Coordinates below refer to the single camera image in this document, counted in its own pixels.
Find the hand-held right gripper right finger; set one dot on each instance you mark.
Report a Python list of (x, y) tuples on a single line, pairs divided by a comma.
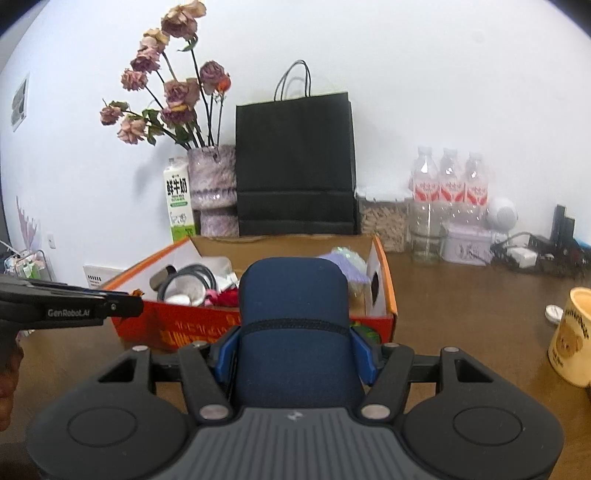
[(362, 355)]

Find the wooden desk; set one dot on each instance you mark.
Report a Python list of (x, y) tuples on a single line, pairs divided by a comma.
[(461, 314)]

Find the clear water bottle red label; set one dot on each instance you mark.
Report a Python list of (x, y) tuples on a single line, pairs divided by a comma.
[(476, 191), (451, 187), (425, 184)]

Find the red rose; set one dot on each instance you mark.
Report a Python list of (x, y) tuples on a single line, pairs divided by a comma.
[(227, 299)]

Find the dried rose bouquet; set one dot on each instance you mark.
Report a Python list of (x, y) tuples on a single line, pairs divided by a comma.
[(178, 92)]

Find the black upright box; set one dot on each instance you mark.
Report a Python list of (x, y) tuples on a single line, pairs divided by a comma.
[(559, 224), (569, 230)]

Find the iridescent ball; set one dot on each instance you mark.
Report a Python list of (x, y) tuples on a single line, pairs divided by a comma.
[(344, 252)]

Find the person's left hand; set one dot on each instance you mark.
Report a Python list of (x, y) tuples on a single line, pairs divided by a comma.
[(8, 397)]

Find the clear box of wooden clothespins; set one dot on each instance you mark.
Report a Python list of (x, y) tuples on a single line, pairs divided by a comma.
[(383, 221)]

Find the red cardboard box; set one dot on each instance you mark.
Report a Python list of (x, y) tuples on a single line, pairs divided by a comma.
[(184, 327)]

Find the white round speaker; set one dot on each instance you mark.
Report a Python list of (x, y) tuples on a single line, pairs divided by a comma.
[(502, 214)]

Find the navy zip pouch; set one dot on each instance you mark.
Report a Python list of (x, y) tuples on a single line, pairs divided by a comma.
[(295, 332)]

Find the small white lid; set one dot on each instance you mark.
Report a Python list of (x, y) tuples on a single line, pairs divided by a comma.
[(554, 314)]

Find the black paper bag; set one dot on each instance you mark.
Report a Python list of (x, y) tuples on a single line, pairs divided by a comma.
[(295, 161)]

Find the white tin box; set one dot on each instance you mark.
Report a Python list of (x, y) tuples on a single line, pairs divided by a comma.
[(466, 247)]

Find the white power adapter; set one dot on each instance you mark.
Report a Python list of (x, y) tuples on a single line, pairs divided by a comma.
[(521, 257)]

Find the green white milk carton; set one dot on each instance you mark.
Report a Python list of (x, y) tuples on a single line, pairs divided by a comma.
[(179, 203)]

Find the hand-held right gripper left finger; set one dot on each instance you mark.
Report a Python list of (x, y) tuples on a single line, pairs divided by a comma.
[(228, 355)]

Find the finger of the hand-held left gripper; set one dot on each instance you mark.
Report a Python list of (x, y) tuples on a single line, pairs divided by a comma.
[(127, 307), (78, 289)]

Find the yellow bear mug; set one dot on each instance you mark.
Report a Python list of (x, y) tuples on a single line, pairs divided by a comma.
[(572, 341)]

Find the purple marbled vase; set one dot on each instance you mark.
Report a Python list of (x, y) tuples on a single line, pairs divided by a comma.
[(212, 184)]

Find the wall socket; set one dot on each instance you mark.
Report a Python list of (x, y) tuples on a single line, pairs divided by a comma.
[(51, 241)]

